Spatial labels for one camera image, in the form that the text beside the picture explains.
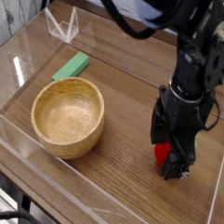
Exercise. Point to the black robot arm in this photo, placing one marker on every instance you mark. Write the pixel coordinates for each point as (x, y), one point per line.
(199, 25)

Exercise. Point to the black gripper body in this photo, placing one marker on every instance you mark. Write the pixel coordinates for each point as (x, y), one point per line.
(185, 118)

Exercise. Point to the clear acrylic corner bracket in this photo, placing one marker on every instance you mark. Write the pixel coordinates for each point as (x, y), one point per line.
(64, 31)

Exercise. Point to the green rectangular block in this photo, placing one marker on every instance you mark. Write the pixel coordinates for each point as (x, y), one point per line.
(73, 67)

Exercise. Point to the wooden bowl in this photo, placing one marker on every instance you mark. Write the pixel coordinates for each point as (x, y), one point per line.
(68, 116)

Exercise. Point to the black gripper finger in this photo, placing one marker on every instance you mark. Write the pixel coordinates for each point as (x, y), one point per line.
(177, 164)
(158, 128)

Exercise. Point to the red plush strawberry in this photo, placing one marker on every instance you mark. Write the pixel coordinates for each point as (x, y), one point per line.
(161, 151)

